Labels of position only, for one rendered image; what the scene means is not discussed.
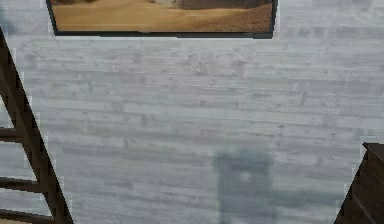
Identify dark brown wooden cabinet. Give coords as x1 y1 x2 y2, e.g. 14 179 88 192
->
333 142 384 224

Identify framed desert landscape picture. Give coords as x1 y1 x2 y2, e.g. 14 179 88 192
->
45 0 279 40

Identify dark brown wooden shelf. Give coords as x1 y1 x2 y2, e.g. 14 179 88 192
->
0 27 75 224

